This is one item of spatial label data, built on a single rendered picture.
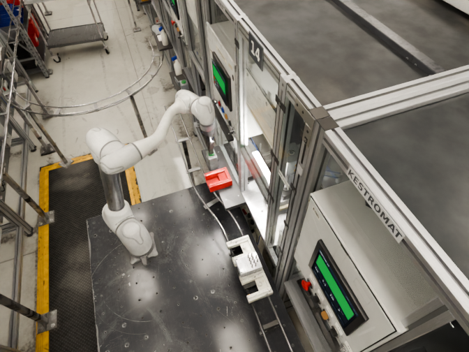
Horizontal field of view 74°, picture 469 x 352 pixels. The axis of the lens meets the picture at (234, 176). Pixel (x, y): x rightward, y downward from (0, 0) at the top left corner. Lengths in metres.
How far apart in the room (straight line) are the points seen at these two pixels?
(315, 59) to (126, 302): 1.68
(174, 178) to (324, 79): 2.52
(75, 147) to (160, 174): 1.15
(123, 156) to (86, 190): 1.99
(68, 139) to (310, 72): 3.49
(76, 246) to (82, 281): 0.36
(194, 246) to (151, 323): 0.52
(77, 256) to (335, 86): 2.68
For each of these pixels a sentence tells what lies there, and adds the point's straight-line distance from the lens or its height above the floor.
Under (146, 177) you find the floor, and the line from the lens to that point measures 3.44.
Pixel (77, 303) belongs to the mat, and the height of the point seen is 0.01.
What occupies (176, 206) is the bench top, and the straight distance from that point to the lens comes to 2.32.
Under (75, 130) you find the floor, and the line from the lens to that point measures 4.29.
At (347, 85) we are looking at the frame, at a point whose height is 2.01.
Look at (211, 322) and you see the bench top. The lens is 1.98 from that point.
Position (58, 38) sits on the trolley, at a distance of 5.71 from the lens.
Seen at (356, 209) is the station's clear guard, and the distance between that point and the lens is 0.87.
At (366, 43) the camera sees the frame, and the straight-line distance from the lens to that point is 1.26.
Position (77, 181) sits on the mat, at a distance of 3.68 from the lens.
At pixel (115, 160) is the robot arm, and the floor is 1.48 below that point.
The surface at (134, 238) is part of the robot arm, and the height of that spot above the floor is 0.93.
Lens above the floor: 2.60
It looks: 52 degrees down
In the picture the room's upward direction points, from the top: 3 degrees counter-clockwise
